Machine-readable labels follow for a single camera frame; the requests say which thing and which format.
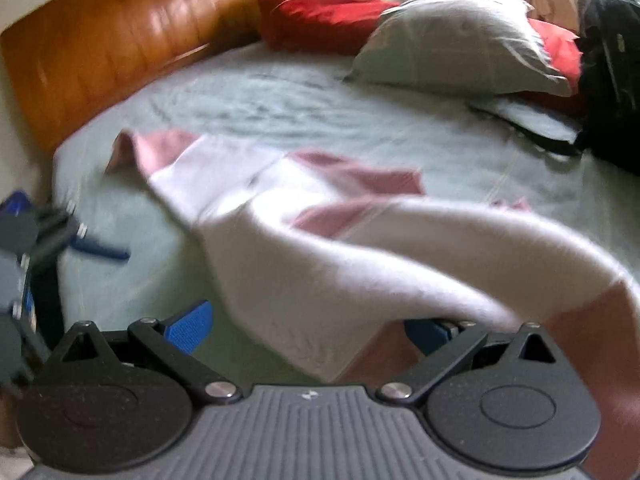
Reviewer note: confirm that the red pillow at headboard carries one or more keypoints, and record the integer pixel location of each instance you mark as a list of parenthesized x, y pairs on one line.
[(320, 26)]

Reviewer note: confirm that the green plaid bed blanket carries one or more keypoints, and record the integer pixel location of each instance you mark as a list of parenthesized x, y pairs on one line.
[(291, 103)]

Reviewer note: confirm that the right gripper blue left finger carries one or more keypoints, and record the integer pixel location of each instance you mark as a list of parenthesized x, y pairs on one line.
[(167, 346)]

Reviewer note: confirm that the wooden headboard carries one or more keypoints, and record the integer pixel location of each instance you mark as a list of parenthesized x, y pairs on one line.
[(70, 60)]

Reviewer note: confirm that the pink and white sweater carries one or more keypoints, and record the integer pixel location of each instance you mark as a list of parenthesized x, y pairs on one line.
[(320, 259)]

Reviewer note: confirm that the red quilt behind backpack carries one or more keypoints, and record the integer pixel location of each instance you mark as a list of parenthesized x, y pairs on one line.
[(565, 57)]

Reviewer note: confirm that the grey pillow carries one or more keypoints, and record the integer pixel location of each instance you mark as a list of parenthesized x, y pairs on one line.
[(485, 47)]

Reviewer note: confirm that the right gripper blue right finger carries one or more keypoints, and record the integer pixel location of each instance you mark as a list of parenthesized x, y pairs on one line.
[(447, 348)]

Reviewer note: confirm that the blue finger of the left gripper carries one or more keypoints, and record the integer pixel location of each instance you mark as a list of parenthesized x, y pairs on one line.
[(91, 246), (16, 203)]

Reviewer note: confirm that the black backpack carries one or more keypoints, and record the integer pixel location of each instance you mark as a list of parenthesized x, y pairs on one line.
[(608, 87)]

